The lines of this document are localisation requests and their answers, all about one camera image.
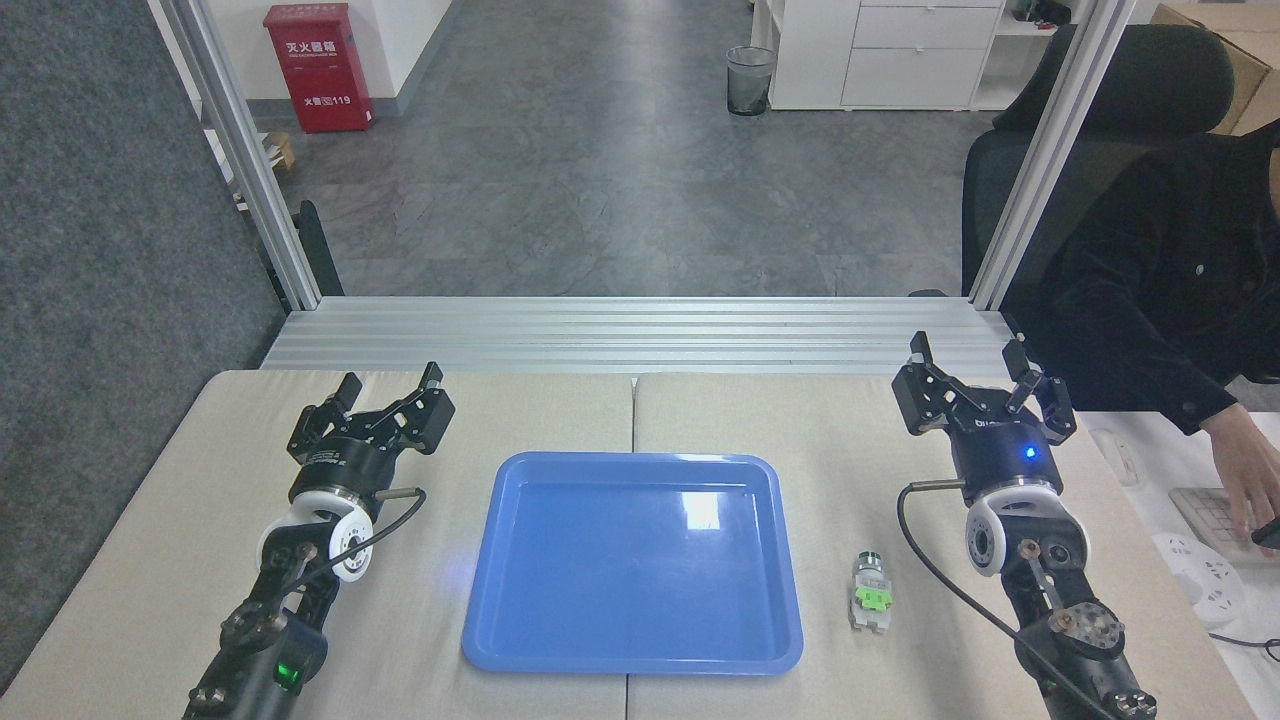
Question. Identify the brown cardboard box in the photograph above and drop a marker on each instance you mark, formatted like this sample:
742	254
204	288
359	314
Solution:
1255	80

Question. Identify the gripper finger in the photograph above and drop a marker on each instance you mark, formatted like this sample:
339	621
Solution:
312	425
1052	410
420	420
915	400

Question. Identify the red fire extinguisher box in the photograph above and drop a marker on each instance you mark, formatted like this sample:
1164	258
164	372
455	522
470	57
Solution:
318	70

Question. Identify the small wooden box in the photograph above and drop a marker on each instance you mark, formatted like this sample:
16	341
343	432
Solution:
280	150

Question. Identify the small white oblong device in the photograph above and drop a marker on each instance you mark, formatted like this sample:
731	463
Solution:
1117	458

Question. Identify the black office chair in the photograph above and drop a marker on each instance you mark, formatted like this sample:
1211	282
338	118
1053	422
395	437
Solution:
1150	85

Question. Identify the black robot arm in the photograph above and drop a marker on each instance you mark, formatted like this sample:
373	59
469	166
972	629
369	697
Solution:
350	540
985	540

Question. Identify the black computer mouse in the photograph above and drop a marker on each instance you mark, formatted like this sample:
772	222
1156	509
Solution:
1268	536

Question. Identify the white keyboard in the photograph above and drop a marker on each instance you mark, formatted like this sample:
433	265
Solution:
1205	512

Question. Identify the switch part with green clip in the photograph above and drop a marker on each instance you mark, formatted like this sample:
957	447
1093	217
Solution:
870	598

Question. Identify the black partition foot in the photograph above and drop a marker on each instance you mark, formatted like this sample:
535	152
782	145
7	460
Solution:
320	250

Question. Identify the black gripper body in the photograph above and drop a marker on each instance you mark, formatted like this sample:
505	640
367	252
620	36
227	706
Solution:
340	465
1000	455

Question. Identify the person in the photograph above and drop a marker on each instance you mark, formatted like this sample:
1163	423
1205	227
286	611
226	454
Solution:
1150	290

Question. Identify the white drawer cabinet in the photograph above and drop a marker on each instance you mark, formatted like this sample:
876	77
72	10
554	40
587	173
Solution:
900	60

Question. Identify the person's hand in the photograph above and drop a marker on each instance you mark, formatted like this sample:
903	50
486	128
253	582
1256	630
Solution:
1245	470

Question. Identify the white power strip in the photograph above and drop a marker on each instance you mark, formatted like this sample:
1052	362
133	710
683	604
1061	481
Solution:
1205	580

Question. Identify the blue plastic tray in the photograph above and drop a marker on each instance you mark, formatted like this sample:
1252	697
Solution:
630	580

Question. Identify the grey felt partition panel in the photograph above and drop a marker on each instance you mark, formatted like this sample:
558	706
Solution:
110	300

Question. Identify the grey mesh waste bin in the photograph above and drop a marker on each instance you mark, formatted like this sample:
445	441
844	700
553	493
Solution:
750	80

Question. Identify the white desk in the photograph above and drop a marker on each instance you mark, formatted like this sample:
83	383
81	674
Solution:
1180	640

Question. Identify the silver aluminium post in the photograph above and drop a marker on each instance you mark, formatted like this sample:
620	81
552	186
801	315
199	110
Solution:
1055	150
240	150

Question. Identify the silver aluminium rail base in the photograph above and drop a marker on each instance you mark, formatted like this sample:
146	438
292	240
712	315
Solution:
640	335

